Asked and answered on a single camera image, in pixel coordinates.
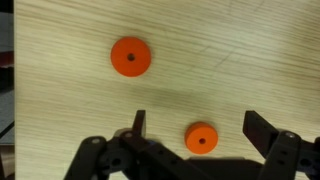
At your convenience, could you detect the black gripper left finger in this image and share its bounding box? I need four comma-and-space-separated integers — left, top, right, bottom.
132, 110, 146, 136

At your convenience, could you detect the orange wooden disc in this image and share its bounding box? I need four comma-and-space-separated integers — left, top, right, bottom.
110, 37, 152, 77

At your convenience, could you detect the red wooden disc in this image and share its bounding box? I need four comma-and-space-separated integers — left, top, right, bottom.
184, 122, 218, 154

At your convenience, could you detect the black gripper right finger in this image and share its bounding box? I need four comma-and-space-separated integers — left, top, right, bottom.
242, 110, 279, 158

